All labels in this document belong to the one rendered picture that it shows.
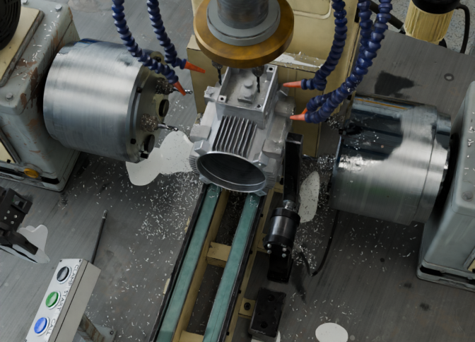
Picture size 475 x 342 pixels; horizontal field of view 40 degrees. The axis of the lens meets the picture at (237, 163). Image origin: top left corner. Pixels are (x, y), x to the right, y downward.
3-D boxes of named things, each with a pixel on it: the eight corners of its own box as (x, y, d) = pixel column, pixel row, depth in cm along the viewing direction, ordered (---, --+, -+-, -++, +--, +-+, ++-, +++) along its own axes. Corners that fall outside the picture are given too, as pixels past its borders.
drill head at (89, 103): (54, 72, 165) (21, 1, 143) (191, 100, 159) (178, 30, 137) (10, 153, 153) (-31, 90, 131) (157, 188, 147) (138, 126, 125)
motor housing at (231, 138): (218, 114, 156) (211, 63, 139) (295, 130, 152) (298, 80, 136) (192, 184, 146) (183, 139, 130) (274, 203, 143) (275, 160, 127)
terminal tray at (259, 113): (231, 78, 142) (230, 56, 136) (278, 87, 140) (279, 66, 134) (215, 121, 136) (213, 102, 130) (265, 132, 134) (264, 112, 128)
